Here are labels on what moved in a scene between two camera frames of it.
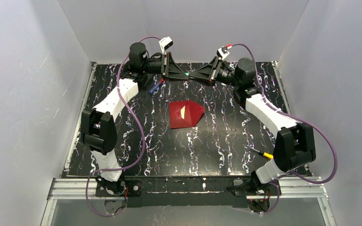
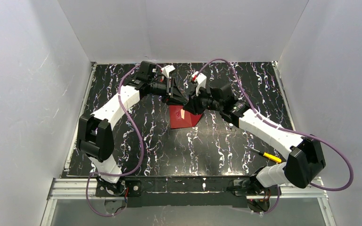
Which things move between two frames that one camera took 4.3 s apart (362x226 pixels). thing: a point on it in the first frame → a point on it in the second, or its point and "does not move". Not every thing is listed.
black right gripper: (216, 69) → (198, 101)
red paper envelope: (193, 112) does not move
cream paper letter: (182, 110) does not move
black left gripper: (167, 65) → (170, 90)
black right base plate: (244, 187) does not move
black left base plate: (128, 188) does not move
